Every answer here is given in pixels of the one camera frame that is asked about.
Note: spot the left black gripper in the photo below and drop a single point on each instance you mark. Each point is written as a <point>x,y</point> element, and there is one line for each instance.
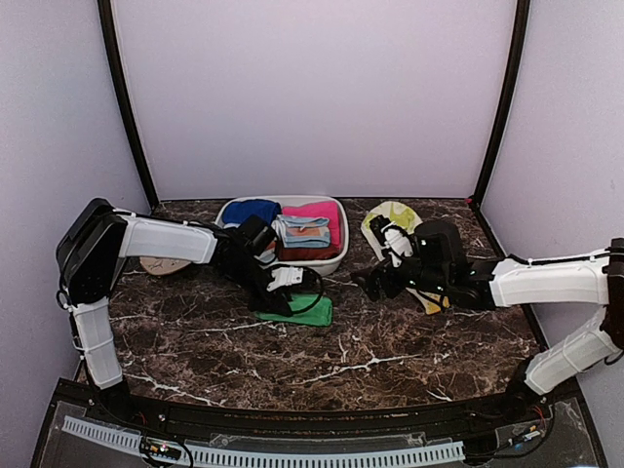
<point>266,304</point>

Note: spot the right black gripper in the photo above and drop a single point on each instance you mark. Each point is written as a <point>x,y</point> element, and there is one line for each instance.
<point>372,276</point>

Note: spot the cream yellow-green patterned towel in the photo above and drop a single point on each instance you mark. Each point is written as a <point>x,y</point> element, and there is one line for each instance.
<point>404,214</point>

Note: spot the green microfiber towel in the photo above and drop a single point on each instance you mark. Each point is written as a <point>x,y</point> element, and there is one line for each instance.
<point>319,315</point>

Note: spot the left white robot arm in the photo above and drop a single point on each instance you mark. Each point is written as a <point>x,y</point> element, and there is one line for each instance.
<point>94,250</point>

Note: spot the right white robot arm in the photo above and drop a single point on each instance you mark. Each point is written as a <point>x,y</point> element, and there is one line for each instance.
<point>592,278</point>

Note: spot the blue rolled towel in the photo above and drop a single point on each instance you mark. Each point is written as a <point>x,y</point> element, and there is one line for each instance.
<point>238,212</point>

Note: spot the dark red rolled towel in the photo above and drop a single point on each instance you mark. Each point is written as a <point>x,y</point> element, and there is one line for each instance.
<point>306,254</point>

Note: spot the light blue striped towel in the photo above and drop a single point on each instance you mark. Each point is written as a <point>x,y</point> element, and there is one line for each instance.
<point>301,232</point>

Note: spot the pink rolled towel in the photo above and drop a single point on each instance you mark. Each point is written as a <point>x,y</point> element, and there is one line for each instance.
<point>326,209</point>

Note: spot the small circuit board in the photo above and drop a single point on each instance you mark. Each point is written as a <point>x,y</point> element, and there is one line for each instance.
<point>159,450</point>

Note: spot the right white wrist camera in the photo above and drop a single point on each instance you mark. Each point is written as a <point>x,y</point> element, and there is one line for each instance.
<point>398,243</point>

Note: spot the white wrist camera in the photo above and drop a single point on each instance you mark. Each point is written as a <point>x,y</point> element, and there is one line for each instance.
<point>398,243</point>
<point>284,276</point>

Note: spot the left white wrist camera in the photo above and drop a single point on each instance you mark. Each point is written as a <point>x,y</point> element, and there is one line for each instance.
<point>284,276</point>

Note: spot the white slotted cable duct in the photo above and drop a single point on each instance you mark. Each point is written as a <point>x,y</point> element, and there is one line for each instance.
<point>127,441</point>

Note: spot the right black frame post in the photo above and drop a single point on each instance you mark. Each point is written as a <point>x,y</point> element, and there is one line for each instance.
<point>512,68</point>

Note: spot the black frame post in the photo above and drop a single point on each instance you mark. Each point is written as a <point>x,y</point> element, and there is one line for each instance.
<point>120,87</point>
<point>512,68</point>

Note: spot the left black frame post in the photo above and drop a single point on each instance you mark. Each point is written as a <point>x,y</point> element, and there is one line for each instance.
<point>120,87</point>

